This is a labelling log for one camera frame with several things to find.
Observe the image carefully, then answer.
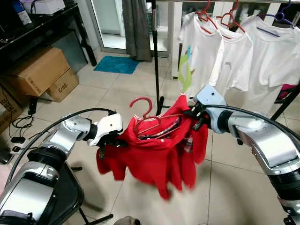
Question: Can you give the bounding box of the red polo shirt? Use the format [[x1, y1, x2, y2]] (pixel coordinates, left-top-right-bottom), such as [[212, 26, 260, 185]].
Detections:
[[96, 93, 209, 201]]

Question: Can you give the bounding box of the red plastic hanger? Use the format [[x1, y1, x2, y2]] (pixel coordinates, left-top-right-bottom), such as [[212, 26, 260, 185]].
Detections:
[[219, 0, 245, 33], [195, 0, 218, 31], [129, 96, 188, 136]]

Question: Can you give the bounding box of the purple plastic hanger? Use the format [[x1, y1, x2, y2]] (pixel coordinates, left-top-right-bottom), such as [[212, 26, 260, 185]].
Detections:
[[260, 5, 293, 29]]

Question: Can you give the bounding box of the white t-shirt small logo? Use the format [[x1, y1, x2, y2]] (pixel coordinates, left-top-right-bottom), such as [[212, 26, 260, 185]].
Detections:
[[209, 18, 254, 94]]

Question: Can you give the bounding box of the white t-shirt green print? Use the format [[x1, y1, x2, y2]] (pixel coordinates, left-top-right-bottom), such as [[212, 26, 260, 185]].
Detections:
[[177, 12, 223, 97]]

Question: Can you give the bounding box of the black clothes rack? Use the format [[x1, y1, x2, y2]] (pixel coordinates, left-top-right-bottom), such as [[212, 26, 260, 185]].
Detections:
[[149, 0, 300, 122]]

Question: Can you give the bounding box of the black chair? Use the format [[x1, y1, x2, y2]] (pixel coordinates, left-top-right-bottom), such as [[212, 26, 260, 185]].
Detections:
[[42, 162, 113, 225]]

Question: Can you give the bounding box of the small printed cardboard box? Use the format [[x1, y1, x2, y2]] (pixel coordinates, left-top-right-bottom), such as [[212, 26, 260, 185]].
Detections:
[[46, 67, 79, 103]]

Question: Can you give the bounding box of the teal floor mat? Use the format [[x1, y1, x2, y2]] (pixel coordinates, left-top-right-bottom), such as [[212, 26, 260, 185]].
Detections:
[[93, 55, 140, 75]]

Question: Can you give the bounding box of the black power adapter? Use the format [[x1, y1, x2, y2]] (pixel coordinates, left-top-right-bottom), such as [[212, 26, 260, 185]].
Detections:
[[28, 96, 39, 115]]

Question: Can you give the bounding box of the magenta item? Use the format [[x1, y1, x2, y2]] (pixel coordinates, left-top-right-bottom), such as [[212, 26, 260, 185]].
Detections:
[[280, 83, 300, 101]]

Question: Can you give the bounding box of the large plain white t-shirt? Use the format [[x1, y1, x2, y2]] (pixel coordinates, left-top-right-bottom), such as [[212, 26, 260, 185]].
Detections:
[[239, 14, 300, 115]]

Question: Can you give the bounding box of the grey curtain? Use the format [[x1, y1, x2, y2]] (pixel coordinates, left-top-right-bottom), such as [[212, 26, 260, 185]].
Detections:
[[122, 0, 153, 62]]

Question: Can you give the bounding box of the grey panel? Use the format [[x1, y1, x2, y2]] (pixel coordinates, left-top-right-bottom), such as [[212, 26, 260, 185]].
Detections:
[[49, 30, 89, 72]]

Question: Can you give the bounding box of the large cardboard box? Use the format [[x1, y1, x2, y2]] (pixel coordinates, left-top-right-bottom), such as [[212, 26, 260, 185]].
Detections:
[[8, 46, 71, 98]]

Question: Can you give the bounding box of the brown cardboard box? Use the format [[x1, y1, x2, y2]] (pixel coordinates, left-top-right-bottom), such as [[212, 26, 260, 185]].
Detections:
[[0, 84, 23, 134]]

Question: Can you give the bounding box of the black metal shelf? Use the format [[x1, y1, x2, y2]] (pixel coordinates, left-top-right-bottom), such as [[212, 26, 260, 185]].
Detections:
[[0, 0, 97, 71]]

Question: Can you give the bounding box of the blue white box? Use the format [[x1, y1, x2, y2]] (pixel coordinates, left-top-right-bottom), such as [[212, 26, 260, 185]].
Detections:
[[12, 0, 32, 25]]

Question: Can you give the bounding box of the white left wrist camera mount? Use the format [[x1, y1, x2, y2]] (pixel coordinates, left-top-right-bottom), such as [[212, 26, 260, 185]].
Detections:
[[95, 112, 124, 146]]

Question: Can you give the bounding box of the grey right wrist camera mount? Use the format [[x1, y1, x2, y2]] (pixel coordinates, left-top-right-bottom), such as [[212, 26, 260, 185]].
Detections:
[[193, 85, 226, 111]]

